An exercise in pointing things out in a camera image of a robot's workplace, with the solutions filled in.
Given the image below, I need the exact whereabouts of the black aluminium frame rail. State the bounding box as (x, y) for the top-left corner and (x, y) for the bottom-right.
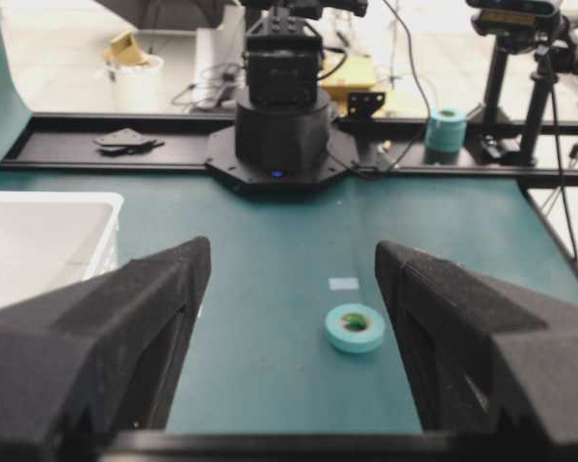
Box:
(0, 114), (562, 188)

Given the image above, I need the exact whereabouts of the white plastic basket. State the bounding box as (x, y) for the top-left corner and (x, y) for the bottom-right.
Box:
(0, 191), (124, 309)

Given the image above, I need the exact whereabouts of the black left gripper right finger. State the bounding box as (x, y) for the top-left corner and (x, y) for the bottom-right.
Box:
(375, 241), (578, 446)

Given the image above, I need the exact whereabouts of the small tape square marker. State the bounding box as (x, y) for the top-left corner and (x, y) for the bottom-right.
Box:
(328, 277), (359, 291)

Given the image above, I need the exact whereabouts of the white bucket with cardboard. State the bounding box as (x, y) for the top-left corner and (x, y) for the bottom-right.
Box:
(103, 31), (165, 114)

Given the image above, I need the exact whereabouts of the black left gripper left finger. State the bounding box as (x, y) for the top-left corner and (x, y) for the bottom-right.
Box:
(0, 237), (211, 461)

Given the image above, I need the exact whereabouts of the black camera tripod stand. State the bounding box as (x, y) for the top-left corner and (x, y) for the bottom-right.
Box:
(465, 0), (578, 167)

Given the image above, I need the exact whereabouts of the teal tape roll stack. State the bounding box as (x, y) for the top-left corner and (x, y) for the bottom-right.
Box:
(425, 108), (467, 153)

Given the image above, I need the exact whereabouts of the black cable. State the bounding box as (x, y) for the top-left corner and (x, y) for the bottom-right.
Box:
(381, 0), (578, 264)

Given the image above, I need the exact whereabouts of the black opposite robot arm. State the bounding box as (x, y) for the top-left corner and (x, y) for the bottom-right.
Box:
(0, 1), (578, 461)

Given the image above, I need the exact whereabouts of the yellow box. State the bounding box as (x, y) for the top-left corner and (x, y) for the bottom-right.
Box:
(320, 54), (387, 116)

